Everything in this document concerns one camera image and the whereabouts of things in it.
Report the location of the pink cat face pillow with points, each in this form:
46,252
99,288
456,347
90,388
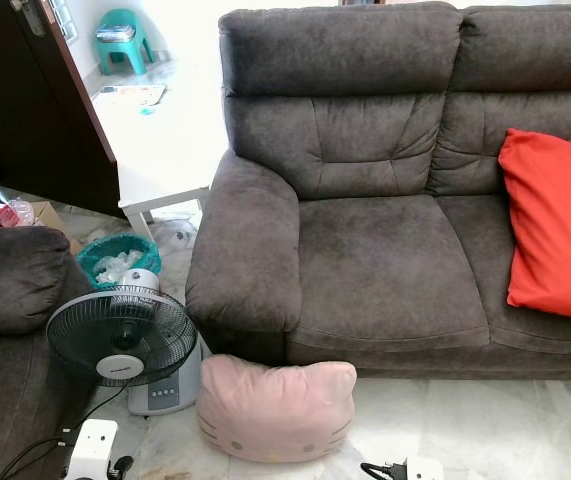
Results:
275,405

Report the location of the small grey fabric sofa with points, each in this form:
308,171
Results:
5,320

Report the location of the large grey fabric sofa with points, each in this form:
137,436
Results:
365,250

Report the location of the red square pillow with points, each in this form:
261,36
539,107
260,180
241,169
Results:
555,220

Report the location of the printed floor mat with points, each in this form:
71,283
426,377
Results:
130,96

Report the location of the grey fan with black grille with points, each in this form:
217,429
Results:
122,340

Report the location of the green waste basket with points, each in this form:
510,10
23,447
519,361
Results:
100,255

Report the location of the brown cardboard box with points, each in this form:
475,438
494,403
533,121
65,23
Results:
47,214

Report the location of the white side table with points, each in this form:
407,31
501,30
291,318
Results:
165,198

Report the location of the dark wooden door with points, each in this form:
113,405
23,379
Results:
30,110

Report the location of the green plastic stool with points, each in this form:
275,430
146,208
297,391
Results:
125,52

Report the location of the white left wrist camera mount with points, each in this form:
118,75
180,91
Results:
93,450

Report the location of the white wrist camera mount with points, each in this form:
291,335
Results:
93,450
425,470

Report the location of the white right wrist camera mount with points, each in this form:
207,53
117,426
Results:
425,470

